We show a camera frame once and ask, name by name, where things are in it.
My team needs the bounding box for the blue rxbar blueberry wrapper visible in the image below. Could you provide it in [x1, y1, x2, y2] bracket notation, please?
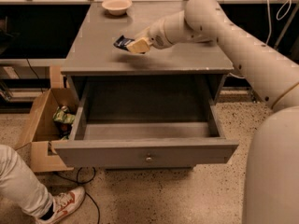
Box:
[113, 35, 134, 50]

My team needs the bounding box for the brown cardboard box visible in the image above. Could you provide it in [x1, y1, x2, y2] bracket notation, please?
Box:
[16, 88, 78, 173]

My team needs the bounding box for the green snack bag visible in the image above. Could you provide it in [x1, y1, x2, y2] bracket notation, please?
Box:
[52, 105, 76, 140]

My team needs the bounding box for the open grey top drawer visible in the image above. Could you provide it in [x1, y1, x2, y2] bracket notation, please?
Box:
[54, 75, 238, 169]

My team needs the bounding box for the white trouser leg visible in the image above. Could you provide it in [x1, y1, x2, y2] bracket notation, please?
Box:
[0, 145, 53, 219]

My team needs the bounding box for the white red sneaker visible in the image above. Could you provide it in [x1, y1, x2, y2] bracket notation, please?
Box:
[36, 187, 85, 224]

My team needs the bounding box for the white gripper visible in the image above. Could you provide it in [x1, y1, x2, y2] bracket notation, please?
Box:
[126, 11, 191, 53]

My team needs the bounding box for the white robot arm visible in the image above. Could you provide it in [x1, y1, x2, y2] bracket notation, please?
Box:
[127, 0, 299, 224]

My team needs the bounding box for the grey wooden cabinet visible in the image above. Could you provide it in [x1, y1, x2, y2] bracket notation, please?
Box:
[61, 0, 235, 170]

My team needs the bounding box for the cream ceramic bowl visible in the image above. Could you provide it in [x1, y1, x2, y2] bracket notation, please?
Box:
[102, 0, 132, 16]

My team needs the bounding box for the black floor cable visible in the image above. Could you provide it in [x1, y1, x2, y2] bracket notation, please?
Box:
[53, 166, 102, 224]

